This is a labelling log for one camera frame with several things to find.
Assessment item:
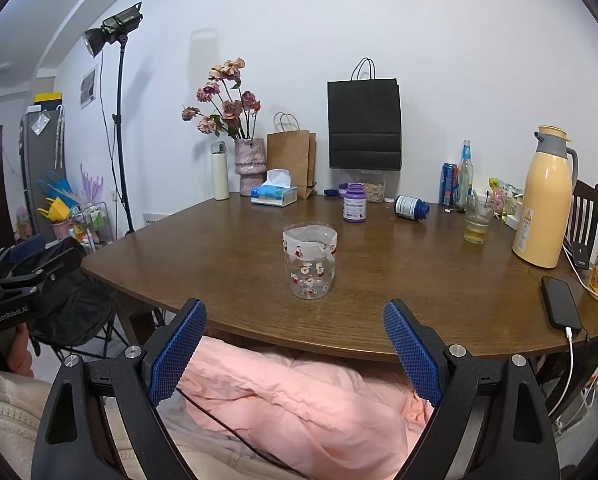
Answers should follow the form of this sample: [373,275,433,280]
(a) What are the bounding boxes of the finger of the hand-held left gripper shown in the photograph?
[0,249,86,306]
[0,234,47,281]

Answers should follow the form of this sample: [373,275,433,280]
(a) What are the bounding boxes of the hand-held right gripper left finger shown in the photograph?
[31,298,208,480]

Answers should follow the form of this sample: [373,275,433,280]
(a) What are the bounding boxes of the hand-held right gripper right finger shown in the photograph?
[383,299,561,480]

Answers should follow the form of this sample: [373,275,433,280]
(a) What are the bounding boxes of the clear printed plastic cup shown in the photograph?
[282,223,339,300]

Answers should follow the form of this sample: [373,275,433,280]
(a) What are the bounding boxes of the person's left hand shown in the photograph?
[5,324,36,380]

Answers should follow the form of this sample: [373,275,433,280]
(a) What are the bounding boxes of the black folding chair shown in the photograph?
[26,236,126,362]

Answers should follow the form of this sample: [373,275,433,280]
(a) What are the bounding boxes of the bundle of colourful hangers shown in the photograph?
[36,162,106,224]

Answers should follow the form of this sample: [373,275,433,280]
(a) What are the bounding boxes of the grey refrigerator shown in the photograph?
[19,105,68,213]

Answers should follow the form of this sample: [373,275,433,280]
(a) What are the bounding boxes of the person's cream garment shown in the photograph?
[0,357,305,480]

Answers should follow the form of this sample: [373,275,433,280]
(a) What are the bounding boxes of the pink quilt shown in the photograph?
[178,336,436,479]

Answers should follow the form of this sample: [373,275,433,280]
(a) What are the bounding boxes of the drinking glass with yellow liquid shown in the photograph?
[463,193,498,245]

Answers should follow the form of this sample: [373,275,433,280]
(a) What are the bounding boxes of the yellow box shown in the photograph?
[32,91,64,109]

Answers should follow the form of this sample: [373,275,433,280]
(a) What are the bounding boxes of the dark blue pill bottle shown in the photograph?
[395,195,430,222]

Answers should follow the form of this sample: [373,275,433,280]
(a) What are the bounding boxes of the black smartphone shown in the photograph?
[540,275,583,331]

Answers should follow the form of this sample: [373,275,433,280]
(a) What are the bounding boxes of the purple supplement bottle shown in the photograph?
[342,183,369,224]

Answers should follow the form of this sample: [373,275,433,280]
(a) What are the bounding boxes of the clear jar of nuts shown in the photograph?
[363,170,386,204]

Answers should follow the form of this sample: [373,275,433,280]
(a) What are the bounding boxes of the blue drink can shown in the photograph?
[440,162,460,206]

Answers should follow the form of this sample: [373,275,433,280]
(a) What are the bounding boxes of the pile of snack packets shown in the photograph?
[488,177,524,222]

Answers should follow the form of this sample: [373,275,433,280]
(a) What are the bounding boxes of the white thermos bottle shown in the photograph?
[210,141,231,201]

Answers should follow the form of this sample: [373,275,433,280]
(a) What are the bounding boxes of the blue tissue box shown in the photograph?
[250,169,299,208]

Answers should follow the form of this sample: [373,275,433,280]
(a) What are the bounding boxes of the clear glass bottle blue cap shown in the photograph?
[456,140,475,209]

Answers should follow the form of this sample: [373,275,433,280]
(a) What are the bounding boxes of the yellow thermos jug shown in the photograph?
[512,125,579,269]

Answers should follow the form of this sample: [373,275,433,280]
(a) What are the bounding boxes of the pink marbled vase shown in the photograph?
[234,138,268,197]

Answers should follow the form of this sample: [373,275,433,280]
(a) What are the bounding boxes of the dark wooden chair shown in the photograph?
[563,180,598,267]

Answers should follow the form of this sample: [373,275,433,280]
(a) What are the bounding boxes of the brown paper bag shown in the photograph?
[266,112,318,200]

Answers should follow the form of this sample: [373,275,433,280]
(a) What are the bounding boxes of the black studio light on stand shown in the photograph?
[82,1,144,237]

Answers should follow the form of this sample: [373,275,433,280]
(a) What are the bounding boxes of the black paper bag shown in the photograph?
[327,58,403,171]

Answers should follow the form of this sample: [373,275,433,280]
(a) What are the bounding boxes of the dried pink flowers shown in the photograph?
[181,57,262,142]

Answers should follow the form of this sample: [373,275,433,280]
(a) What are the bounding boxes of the wire rolling cart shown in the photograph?
[69,202,116,255]

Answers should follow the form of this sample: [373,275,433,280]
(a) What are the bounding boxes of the thin black cable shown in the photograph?
[175,386,302,477]

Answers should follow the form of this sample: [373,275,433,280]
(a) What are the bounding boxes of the white wall vent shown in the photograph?
[142,212,170,234]

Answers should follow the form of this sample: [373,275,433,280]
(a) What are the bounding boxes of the white charging cable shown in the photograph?
[552,244,598,413]

